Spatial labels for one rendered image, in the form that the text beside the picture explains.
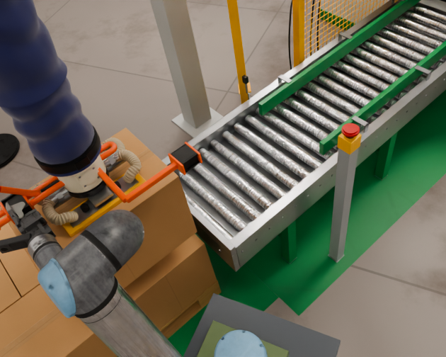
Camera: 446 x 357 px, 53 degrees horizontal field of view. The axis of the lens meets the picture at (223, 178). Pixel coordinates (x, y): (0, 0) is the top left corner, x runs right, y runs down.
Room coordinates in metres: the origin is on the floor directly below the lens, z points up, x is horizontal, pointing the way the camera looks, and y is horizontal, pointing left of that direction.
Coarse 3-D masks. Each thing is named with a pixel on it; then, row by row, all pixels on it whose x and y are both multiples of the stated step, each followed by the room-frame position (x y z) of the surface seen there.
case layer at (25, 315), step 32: (0, 256) 1.33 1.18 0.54; (192, 256) 1.10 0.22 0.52; (0, 288) 1.14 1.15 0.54; (32, 288) 1.11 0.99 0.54; (128, 288) 0.99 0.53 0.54; (160, 288) 0.99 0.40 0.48; (192, 288) 1.07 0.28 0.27; (0, 320) 0.98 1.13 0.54; (32, 320) 0.94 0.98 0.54; (64, 320) 0.91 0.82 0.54; (160, 320) 0.95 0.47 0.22; (0, 352) 0.83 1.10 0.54; (32, 352) 0.80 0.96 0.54; (64, 352) 0.77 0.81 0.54; (96, 352) 0.80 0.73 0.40
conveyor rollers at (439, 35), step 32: (384, 32) 2.44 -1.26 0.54; (416, 32) 2.36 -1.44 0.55; (384, 64) 2.13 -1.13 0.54; (352, 96) 1.91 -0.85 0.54; (256, 128) 1.84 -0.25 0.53; (288, 128) 1.76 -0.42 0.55; (256, 160) 1.59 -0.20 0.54; (288, 160) 1.53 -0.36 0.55; (224, 192) 1.42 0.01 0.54; (256, 192) 1.37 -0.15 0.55
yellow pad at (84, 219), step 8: (120, 176) 1.18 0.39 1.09; (136, 176) 1.16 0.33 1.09; (120, 184) 1.14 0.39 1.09; (128, 184) 1.13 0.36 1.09; (136, 184) 1.12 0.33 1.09; (128, 192) 1.09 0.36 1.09; (88, 200) 1.09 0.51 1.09; (112, 200) 1.07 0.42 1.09; (120, 200) 1.07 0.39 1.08; (80, 208) 1.06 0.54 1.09; (88, 208) 1.05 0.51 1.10; (96, 208) 1.04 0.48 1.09; (104, 208) 1.04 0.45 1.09; (112, 208) 1.05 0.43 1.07; (80, 216) 1.02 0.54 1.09; (88, 216) 1.02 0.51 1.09; (96, 216) 1.01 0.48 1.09; (72, 224) 1.00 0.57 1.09; (80, 224) 0.99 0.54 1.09; (88, 224) 0.99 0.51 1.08; (72, 232) 0.96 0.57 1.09
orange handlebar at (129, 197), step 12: (108, 144) 1.25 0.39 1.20; (108, 156) 1.20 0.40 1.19; (168, 168) 1.06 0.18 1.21; (48, 180) 1.13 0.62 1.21; (108, 180) 1.06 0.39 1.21; (156, 180) 1.02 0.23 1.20; (48, 192) 1.07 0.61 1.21; (120, 192) 1.00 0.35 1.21; (132, 192) 0.98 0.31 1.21; (0, 216) 1.02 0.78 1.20; (0, 228) 0.97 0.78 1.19
